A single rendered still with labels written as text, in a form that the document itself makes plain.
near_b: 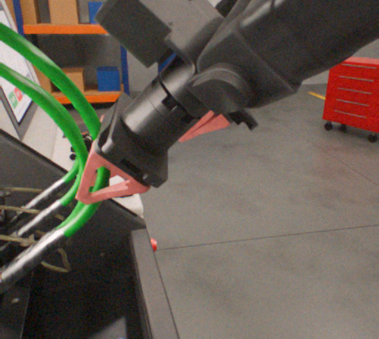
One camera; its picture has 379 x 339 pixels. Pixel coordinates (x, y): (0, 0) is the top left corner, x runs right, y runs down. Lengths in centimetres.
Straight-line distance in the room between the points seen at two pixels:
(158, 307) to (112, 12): 46
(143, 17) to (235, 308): 180
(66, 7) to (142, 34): 539
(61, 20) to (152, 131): 539
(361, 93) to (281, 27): 431
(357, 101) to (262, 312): 309
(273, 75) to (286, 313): 182
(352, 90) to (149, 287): 408
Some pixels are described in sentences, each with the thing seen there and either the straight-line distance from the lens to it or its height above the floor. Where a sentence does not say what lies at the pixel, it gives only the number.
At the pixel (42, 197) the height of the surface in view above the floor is 109.
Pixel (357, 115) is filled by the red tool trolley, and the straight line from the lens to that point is 456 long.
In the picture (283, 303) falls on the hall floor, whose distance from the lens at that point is 205.
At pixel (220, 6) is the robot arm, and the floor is 139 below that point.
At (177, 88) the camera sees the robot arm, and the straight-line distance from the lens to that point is 31.
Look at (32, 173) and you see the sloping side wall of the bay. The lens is 73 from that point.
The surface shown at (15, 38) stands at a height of 136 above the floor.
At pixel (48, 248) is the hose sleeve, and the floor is 115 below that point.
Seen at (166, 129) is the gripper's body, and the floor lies 129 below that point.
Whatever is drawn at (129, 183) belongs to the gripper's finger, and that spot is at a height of 123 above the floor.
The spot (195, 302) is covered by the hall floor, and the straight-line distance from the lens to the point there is 200.
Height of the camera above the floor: 138
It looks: 21 degrees down
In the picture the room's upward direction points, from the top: straight up
